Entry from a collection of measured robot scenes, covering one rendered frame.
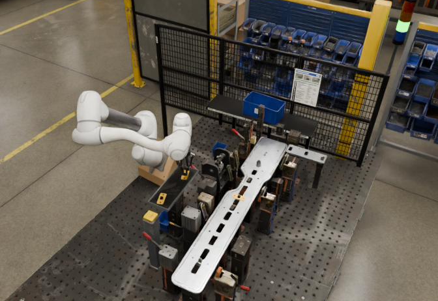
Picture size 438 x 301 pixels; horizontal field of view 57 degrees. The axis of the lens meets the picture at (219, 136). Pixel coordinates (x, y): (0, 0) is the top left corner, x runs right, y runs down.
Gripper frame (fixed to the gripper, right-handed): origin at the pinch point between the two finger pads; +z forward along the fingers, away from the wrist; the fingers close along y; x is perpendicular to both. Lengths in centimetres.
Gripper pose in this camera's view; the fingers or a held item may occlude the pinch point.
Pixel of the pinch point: (184, 170)
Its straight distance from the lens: 249.8
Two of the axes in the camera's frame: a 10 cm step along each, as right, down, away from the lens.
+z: -0.1, 7.8, 6.2
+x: 1.3, -6.1, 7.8
